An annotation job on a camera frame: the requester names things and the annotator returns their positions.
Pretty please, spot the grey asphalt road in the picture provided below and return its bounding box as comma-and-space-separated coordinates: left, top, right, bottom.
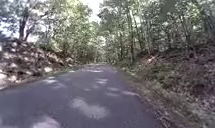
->
0, 63, 163, 128

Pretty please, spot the leaf-covered earth bank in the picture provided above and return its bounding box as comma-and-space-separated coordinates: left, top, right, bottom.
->
0, 39, 86, 92
113, 43, 215, 128

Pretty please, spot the wood of trees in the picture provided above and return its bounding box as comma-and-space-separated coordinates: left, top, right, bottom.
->
0, 0, 215, 68

